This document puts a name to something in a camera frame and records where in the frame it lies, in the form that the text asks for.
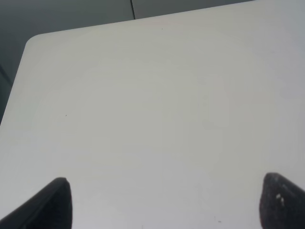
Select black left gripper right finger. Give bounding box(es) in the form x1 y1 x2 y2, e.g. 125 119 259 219
259 173 305 229

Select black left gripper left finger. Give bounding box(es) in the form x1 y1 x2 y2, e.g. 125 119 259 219
0 177 72 229

